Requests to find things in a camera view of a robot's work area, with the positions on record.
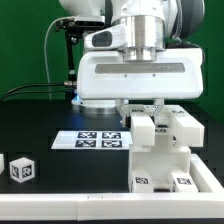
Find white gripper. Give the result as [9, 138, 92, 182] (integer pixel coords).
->
[77, 48, 203, 128]

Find long white chair back part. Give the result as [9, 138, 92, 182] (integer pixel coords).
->
[130, 110, 155, 152]

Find white chair seat part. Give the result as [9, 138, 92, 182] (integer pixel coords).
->
[128, 134, 191, 193]

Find white tagged chair part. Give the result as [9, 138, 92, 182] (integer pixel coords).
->
[160, 105, 204, 147]

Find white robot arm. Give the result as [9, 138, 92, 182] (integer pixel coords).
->
[59, 0, 204, 102]

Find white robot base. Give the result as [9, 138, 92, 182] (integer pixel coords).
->
[71, 95, 117, 115]

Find paper sheet with tags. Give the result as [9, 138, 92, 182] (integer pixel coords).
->
[51, 131, 132, 150]

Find white tagged cube left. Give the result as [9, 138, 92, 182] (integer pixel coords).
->
[9, 157, 35, 183]

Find white part at left edge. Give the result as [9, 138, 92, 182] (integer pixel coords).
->
[0, 154, 4, 175]

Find black cables at base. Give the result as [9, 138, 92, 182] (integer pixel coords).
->
[0, 81, 78, 103]

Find black camera on stand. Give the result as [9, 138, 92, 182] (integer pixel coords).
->
[56, 15, 105, 92]

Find grey camera cable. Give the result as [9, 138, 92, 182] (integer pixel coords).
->
[43, 16, 75, 100]

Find white L-shaped fence frame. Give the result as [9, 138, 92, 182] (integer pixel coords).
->
[0, 154, 224, 221]

